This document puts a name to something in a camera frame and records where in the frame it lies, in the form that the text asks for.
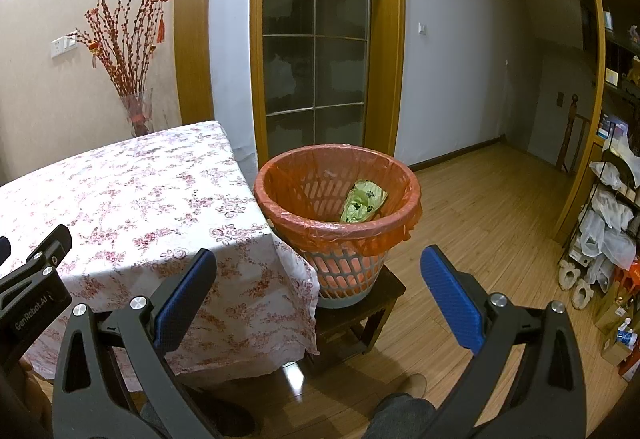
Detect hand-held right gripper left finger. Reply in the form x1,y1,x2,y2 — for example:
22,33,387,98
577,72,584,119
52,248,221,439

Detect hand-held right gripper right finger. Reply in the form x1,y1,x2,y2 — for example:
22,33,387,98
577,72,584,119
420,245,587,439

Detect grey plastic waste basket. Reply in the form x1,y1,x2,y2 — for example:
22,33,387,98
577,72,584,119
253,145,423,310

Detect yellow-green plastic bag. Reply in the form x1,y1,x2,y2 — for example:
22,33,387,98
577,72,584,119
340,179,390,223

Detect dark wooden stool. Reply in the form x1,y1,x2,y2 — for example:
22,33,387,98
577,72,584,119
314,264,407,359

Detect floral tablecloth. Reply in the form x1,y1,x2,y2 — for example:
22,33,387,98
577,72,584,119
0,120,321,385

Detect person's brown shoe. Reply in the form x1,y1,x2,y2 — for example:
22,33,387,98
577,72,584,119
395,374,427,399

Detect white slipper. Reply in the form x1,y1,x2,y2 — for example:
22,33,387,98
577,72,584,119
557,259,577,291
571,279,592,311

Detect person's grey trouser leg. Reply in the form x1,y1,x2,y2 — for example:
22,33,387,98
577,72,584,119
362,394,436,439

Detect white hanging plastic bag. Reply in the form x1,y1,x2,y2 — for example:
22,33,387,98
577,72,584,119
589,161,623,190
590,191,635,234
575,211,637,272

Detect blue label spray bottle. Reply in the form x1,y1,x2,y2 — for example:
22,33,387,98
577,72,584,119
616,319,638,347

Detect glass vase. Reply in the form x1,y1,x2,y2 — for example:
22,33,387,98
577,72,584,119
119,88,153,137

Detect red plastic stool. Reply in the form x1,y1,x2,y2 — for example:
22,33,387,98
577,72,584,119
622,256,640,295

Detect wooden chair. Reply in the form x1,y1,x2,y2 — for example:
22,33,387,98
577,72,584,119
555,94,591,174

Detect red berry branches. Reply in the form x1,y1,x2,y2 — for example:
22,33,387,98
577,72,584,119
70,0,166,97

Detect wooden shelf unit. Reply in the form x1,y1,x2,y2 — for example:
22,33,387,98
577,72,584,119
550,0,640,245

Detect wooden framed glass door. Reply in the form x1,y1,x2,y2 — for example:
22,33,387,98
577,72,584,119
250,0,407,167

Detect black wire rack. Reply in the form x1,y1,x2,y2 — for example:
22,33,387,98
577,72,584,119
555,149,640,275

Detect white wall outlet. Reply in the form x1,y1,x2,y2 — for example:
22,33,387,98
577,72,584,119
50,35,78,58

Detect wooden wall trim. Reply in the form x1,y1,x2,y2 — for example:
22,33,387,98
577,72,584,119
175,0,217,127

